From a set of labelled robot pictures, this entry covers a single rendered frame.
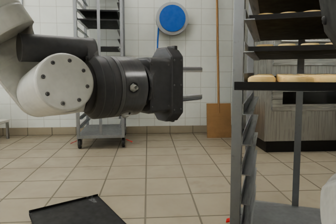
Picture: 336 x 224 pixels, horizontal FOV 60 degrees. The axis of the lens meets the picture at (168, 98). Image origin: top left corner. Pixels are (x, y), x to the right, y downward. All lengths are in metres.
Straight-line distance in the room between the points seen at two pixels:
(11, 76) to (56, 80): 0.10
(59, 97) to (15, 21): 0.10
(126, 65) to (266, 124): 2.66
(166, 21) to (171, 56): 3.20
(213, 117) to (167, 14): 1.37
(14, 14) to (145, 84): 0.18
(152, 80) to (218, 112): 3.19
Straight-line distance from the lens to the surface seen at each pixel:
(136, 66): 0.41
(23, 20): 0.38
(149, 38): 3.76
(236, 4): 0.89
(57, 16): 3.96
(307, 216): 1.56
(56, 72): 0.34
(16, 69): 0.43
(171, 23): 3.65
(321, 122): 3.26
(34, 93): 0.34
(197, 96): 0.52
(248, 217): 1.08
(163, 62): 0.45
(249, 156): 1.10
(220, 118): 3.62
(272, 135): 3.05
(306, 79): 0.55
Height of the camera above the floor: 0.80
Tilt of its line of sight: 5 degrees down
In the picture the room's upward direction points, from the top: straight up
